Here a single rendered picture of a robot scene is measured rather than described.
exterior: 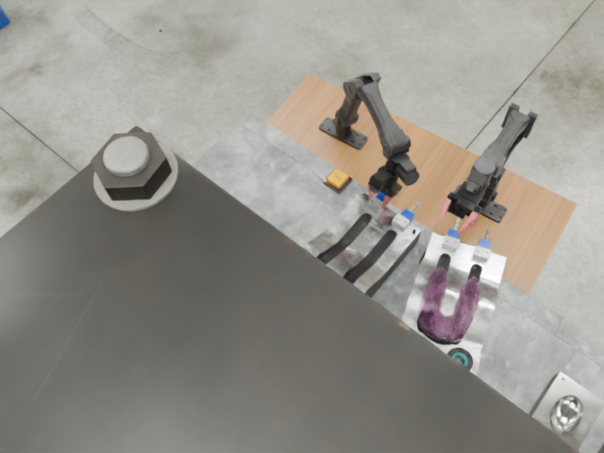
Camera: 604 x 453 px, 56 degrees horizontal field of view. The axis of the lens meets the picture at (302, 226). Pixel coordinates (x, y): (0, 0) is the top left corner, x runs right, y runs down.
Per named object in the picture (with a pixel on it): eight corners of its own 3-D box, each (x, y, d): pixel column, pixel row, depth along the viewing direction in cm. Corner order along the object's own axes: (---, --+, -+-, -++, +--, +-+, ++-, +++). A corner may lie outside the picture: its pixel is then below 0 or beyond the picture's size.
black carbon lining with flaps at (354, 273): (364, 213, 203) (365, 199, 195) (401, 238, 198) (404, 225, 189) (301, 282, 191) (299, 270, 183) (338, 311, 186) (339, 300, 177)
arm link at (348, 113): (355, 125, 221) (373, 85, 190) (340, 131, 220) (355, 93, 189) (349, 111, 222) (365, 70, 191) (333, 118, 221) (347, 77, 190)
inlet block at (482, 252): (480, 230, 202) (484, 222, 198) (493, 235, 201) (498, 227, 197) (470, 261, 197) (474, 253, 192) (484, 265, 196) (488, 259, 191)
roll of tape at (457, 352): (454, 381, 169) (457, 378, 166) (438, 359, 172) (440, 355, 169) (476, 368, 171) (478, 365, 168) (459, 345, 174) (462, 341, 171)
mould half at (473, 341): (430, 239, 204) (435, 225, 195) (502, 264, 199) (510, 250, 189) (384, 368, 183) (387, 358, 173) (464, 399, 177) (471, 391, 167)
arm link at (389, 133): (413, 144, 182) (372, 61, 185) (389, 155, 180) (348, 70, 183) (403, 155, 194) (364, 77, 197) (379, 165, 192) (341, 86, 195)
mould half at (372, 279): (359, 203, 213) (361, 183, 201) (417, 242, 204) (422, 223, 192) (271, 299, 196) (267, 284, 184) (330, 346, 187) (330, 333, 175)
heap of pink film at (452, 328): (432, 263, 194) (436, 253, 187) (484, 281, 190) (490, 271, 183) (409, 331, 182) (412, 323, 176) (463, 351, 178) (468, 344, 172)
